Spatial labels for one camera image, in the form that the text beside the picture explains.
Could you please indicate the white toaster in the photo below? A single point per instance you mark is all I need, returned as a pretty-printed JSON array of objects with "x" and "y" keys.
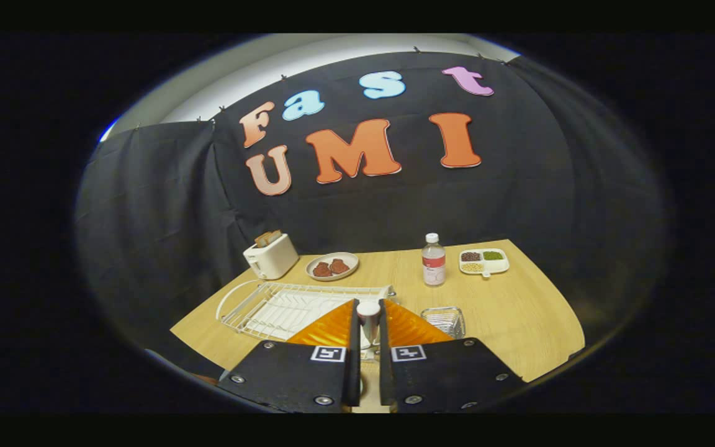
[{"x": 274, "y": 261}]

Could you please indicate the brown cookie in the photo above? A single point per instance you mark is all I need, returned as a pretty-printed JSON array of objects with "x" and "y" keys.
[
  {"x": 322, "y": 269},
  {"x": 339, "y": 266}
]

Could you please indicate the beige plate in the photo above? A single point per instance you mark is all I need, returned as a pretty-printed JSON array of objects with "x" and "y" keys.
[{"x": 332, "y": 277}]

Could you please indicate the white divided tray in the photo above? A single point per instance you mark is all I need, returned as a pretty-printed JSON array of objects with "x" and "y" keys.
[{"x": 498, "y": 266}]

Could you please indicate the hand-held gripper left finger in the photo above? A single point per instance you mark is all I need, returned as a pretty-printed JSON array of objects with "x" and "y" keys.
[{"x": 295, "y": 372}]

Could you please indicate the dark red beans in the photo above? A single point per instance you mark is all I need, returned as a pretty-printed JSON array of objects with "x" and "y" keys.
[{"x": 470, "y": 256}]

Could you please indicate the green beans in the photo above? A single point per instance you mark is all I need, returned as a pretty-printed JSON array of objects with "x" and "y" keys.
[{"x": 493, "y": 255}]

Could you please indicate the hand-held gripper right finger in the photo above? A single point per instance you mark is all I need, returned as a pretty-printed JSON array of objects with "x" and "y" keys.
[{"x": 444, "y": 372}]

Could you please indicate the toast slice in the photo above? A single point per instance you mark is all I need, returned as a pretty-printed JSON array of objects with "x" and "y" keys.
[
  {"x": 262, "y": 241},
  {"x": 274, "y": 236}
]

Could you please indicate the clear water bottle red label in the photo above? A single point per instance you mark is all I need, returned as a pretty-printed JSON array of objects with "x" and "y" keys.
[{"x": 434, "y": 264}]

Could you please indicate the yellow beans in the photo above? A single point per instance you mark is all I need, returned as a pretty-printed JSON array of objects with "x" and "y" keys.
[{"x": 472, "y": 267}]

